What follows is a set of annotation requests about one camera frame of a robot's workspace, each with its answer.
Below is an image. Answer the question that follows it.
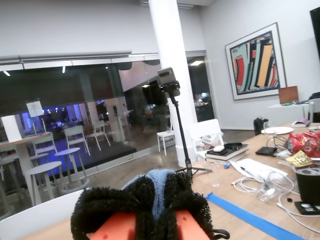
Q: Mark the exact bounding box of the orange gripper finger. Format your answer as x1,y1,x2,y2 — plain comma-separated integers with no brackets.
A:
163,171,215,240
70,185,163,240

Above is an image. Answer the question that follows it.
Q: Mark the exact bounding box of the blue printed T-shirt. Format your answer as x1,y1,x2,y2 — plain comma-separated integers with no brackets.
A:
120,168,177,223

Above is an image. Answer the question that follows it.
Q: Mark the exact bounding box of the black zip tie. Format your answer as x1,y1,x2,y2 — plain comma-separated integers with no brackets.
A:
213,228,231,240

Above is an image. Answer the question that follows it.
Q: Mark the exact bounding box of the stack of books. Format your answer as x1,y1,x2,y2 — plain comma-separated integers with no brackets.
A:
204,142,251,163

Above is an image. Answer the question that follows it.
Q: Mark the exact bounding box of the long blue tape strip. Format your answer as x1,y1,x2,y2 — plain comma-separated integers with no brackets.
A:
205,191,308,240

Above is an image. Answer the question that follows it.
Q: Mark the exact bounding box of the grey round stool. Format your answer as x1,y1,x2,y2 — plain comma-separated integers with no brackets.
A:
25,160,63,207
54,146,90,192

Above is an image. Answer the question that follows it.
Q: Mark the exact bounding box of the black pen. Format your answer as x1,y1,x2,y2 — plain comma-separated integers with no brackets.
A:
239,166,260,178

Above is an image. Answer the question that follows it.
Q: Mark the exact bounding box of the black tripod stand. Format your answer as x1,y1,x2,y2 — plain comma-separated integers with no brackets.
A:
169,94,213,178

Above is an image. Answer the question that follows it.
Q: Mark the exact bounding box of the white chair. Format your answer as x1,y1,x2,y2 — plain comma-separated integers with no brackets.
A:
91,119,111,152
156,129,176,156
187,118,225,162
63,124,91,157

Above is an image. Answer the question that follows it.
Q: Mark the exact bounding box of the white paper sheet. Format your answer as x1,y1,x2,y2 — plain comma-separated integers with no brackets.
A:
229,157,289,181

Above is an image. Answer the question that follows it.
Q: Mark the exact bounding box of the clear plastic cup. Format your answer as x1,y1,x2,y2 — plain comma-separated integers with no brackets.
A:
256,170,295,204

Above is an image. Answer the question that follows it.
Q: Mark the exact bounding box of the flat black box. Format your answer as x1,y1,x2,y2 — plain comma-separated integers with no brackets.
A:
254,146,278,158

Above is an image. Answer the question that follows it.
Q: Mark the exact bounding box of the black backpack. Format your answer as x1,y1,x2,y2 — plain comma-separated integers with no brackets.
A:
252,116,269,136

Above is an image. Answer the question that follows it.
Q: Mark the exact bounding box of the high round wooden table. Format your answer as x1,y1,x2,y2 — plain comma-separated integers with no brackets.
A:
0,131,55,208

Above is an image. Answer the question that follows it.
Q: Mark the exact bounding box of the small drinking glass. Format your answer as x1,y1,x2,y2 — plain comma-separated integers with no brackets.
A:
262,120,273,134

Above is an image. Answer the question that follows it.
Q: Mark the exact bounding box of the white plate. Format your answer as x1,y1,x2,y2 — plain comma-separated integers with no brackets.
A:
260,125,294,135

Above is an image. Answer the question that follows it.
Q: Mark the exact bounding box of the flat black tray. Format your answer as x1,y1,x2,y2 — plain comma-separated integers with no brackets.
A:
293,200,320,216

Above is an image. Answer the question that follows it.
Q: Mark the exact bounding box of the yellow snack bag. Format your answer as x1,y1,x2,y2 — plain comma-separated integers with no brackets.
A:
284,149,314,168

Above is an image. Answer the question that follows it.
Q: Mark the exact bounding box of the white flip chart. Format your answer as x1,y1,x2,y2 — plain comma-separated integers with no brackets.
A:
25,100,45,118

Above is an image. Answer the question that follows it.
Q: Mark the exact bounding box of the black boxy device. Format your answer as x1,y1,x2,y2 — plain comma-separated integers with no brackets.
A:
295,166,320,205

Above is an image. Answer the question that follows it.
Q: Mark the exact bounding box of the white standing sign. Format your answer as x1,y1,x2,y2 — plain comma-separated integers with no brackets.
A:
0,114,24,144

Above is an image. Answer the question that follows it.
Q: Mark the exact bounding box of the smartphone in tripod holder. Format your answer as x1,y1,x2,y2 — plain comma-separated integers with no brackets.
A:
156,66,181,97

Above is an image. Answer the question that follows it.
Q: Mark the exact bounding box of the red snack bag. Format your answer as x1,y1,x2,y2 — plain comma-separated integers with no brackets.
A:
285,130,320,159

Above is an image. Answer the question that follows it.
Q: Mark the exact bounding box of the white side table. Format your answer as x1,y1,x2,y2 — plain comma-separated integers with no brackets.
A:
266,101,311,124

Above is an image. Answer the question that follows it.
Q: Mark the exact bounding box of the purple object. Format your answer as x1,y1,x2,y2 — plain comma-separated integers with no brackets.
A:
291,118,311,127

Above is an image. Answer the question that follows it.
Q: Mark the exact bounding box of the brown wooden board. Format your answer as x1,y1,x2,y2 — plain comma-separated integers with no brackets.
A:
278,85,300,105

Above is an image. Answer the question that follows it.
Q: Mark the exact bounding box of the colourful framed abstract painting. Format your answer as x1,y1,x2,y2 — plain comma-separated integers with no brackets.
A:
224,21,288,101

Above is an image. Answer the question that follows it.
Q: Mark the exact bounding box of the white round column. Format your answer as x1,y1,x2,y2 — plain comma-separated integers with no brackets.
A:
148,0,202,169

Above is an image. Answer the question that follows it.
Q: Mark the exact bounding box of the white cable bundle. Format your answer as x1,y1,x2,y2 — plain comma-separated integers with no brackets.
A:
231,174,320,235

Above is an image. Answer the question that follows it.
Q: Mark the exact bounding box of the black strap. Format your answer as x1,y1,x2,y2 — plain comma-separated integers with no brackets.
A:
223,141,243,151

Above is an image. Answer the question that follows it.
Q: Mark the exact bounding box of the black wall television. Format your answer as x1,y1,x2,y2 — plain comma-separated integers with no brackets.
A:
309,6,320,63

